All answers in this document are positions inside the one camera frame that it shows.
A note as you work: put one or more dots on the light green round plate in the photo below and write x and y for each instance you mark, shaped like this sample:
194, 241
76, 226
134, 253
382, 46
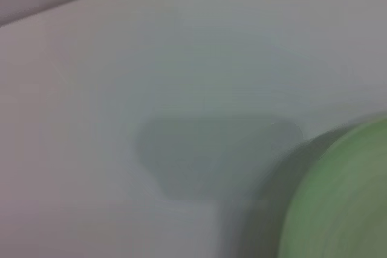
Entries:
341, 197

